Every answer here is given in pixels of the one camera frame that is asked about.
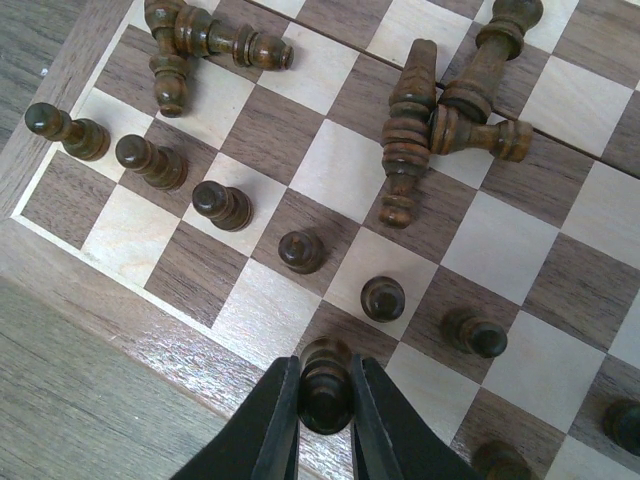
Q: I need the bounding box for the lying dark queen piece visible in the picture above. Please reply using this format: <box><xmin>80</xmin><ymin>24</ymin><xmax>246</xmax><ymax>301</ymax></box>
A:
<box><xmin>174</xmin><ymin>5</ymin><xmax>294</xmax><ymax>71</ymax></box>

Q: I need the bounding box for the dark piece bottom edge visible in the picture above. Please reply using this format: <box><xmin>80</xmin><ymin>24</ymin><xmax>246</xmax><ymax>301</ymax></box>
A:
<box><xmin>471</xmin><ymin>440</ymin><xmax>533</xmax><ymax>480</ymax></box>

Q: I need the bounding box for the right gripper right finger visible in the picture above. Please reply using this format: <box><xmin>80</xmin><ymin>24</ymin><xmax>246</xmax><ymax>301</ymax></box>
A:
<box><xmin>351</xmin><ymin>354</ymin><xmax>481</xmax><ymax>479</ymax></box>

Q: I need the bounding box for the dark chess piece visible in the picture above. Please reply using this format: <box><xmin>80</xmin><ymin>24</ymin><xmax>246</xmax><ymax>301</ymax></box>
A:
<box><xmin>298</xmin><ymin>336</ymin><xmax>354</xmax><ymax>435</ymax></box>

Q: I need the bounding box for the dark piece at edge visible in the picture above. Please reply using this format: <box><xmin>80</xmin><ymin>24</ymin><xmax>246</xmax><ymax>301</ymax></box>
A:
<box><xmin>603</xmin><ymin>400</ymin><xmax>640</xmax><ymax>456</ymax></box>

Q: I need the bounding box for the lying dark rook piece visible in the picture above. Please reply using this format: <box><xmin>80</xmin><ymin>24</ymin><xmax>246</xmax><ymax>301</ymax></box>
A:
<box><xmin>429</xmin><ymin>105</ymin><xmax>534</xmax><ymax>162</ymax></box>

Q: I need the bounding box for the lying dark knight piece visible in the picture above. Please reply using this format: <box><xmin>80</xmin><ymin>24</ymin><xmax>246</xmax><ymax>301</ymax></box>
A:
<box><xmin>144</xmin><ymin>0</ymin><xmax>190</xmax><ymax>118</ymax></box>

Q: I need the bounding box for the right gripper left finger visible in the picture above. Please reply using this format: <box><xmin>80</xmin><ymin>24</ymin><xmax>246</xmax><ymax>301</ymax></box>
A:
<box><xmin>173</xmin><ymin>356</ymin><xmax>300</xmax><ymax>479</ymax></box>

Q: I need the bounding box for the lying dark bishop piece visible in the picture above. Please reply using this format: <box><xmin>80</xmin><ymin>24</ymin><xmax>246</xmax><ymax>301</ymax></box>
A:
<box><xmin>439</xmin><ymin>0</ymin><xmax>544</xmax><ymax>124</ymax></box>

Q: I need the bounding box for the wooden chess board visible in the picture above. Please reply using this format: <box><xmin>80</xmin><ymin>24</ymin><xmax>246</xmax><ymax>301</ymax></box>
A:
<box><xmin>1</xmin><ymin>1</ymin><xmax>639</xmax><ymax>479</ymax></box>

